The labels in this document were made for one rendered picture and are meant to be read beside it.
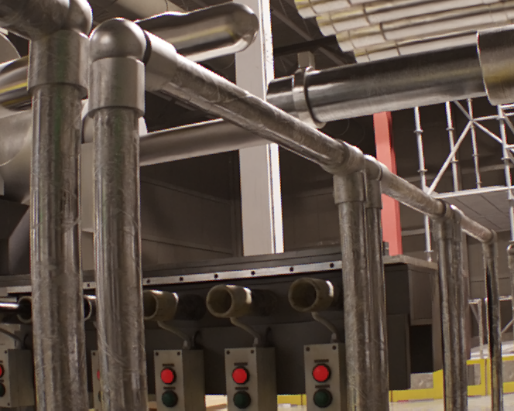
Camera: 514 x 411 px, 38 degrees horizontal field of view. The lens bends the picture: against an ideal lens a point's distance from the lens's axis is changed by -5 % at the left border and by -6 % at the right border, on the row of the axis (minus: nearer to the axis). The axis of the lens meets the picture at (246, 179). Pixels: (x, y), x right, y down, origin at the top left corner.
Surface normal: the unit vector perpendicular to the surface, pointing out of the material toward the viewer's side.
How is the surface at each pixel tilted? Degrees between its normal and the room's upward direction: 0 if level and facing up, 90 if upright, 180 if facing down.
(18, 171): 127
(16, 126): 90
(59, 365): 90
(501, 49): 86
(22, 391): 90
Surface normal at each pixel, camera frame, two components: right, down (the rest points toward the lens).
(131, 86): 0.64, -0.19
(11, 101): -0.22, 0.72
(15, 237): 0.89, -0.13
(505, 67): -0.41, 0.23
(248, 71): -0.46, -0.16
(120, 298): 0.18, -0.21
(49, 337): -0.09, -0.20
